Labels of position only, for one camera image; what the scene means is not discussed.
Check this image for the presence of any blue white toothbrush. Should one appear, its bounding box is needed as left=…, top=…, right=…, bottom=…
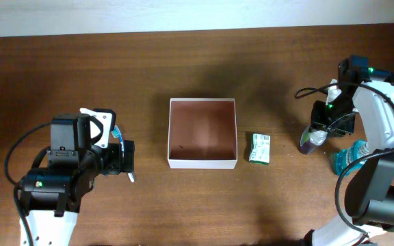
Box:
left=111, top=125, right=136, bottom=183

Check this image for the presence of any clear bottle with purple liquid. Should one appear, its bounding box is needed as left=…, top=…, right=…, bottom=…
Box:
left=299, top=126, right=328, bottom=154

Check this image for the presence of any blue mouthwash bottle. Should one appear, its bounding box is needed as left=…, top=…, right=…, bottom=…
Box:
left=330, top=139, right=369, bottom=176

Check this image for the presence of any green white packet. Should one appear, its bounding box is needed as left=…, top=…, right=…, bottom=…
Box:
left=248, top=133, right=271, bottom=165

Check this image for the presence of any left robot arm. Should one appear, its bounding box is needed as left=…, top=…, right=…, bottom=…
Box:
left=14, top=108, right=136, bottom=245

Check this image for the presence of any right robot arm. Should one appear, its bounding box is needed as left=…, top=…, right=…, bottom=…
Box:
left=295, top=55, right=394, bottom=245

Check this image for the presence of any white cardboard box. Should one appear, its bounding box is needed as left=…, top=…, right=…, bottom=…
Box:
left=167, top=98, right=238, bottom=169

